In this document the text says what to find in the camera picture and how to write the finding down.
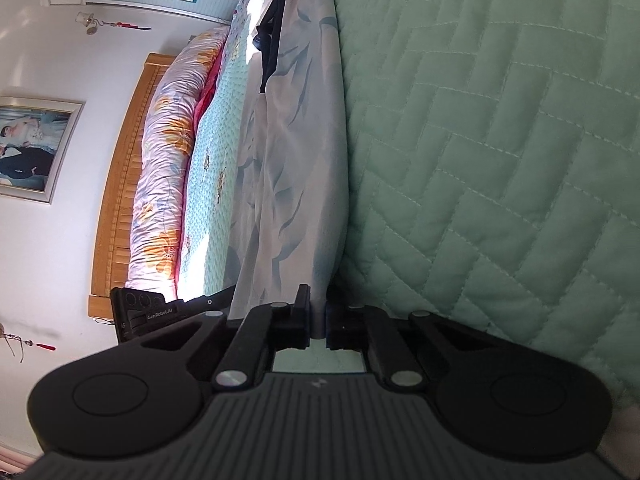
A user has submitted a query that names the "white blue floral t-shirt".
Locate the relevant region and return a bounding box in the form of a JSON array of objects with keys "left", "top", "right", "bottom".
[{"left": 225, "top": 0, "right": 349, "bottom": 340}]

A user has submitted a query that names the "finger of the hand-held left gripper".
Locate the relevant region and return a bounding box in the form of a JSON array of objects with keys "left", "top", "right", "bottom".
[{"left": 186, "top": 285, "right": 237, "bottom": 313}]

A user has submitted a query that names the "green quilted bee bed cover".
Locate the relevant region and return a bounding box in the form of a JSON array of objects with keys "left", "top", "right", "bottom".
[{"left": 175, "top": 0, "right": 640, "bottom": 403}]

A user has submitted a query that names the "framed wall picture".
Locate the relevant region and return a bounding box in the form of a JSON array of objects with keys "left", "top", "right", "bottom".
[{"left": 0, "top": 96, "right": 85, "bottom": 205}]

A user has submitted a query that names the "wooden headboard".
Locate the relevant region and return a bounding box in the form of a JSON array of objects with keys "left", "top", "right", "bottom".
[{"left": 89, "top": 52, "right": 173, "bottom": 319}]

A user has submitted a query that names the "pink striped curtain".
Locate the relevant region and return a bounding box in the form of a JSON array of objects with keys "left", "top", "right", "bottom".
[{"left": 0, "top": 440, "right": 33, "bottom": 473}]

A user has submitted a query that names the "small red tassel ornament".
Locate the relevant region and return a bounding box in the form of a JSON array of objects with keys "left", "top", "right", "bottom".
[{"left": 0, "top": 324, "right": 57, "bottom": 363}]

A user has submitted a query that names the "red hanging ornament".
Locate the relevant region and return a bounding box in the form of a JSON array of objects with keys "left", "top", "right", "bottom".
[{"left": 75, "top": 10, "right": 152, "bottom": 36}]

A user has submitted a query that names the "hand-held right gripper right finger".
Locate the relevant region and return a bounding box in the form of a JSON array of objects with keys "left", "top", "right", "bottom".
[{"left": 326, "top": 304, "right": 494, "bottom": 391}]

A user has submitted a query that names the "floral pink quilt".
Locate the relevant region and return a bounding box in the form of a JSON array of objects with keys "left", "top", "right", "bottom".
[{"left": 126, "top": 27, "right": 232, "bottom": 302}]

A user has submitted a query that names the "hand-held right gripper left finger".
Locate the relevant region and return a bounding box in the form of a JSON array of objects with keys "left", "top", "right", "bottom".
[{"left": 141, "top": 285, "right": 310, "bottom": 392}]

